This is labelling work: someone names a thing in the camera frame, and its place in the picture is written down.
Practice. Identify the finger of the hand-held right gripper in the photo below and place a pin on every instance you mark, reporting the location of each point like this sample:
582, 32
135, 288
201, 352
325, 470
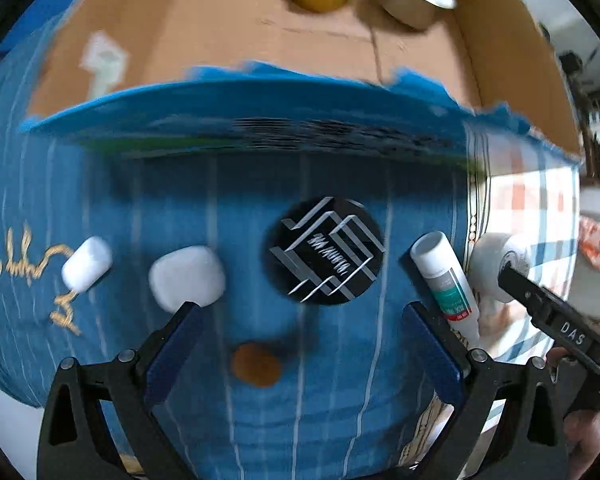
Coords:
540, 305

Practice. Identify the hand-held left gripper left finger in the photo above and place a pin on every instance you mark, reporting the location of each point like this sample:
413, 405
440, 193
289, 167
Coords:
179, 342

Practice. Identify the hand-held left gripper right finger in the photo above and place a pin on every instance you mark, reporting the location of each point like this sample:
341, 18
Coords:
430, 345

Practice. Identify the white tape roll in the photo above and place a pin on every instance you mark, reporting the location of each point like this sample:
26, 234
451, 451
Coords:
490, 260

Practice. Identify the cardboard box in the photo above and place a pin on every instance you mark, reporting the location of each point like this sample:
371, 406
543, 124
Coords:
280, 50

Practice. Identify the person's right hand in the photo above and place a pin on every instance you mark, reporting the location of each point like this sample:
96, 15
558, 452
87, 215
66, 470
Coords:
587, 432

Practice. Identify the large white marshmallow block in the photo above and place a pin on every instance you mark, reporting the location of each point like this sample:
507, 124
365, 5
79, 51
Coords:
187, 277

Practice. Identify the white tube green label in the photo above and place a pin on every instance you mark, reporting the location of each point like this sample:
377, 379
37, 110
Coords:
437, 271

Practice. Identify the brown round disc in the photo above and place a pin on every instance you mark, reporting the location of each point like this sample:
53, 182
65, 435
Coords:
256, 365

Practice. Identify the small white capsule bottle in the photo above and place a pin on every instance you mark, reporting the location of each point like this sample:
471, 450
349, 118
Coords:
86, 264

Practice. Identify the black round patterned disc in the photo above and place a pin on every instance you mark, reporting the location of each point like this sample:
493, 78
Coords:
325, 250

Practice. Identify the blue striped cloth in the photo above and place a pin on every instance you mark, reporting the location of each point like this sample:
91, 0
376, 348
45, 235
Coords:
180, 200

